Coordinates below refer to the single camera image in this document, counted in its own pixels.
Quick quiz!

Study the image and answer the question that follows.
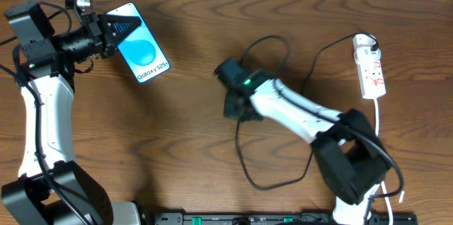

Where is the blue Galaxy smartphone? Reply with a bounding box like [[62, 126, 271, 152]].
[[108, 2, 171, 83]]

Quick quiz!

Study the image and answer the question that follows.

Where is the black charger cable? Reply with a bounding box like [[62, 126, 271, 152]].
[[234, 32, 379, 191]]

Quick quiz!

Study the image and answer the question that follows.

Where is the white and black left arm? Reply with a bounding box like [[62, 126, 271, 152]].
[[1, 0, 147, 224]]

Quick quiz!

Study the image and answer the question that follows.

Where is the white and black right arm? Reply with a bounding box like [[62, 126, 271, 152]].
[[214, 58, 398, 224]]

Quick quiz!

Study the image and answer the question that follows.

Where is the white power strip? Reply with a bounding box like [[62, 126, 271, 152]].
[[352, 34, 386, 100]]

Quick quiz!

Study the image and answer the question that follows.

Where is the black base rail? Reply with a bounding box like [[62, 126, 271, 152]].
[[151, 212, 418, 225]]

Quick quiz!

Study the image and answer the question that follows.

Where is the white power strip cord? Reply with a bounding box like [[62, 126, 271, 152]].
[[373, 97, 394, 225]]

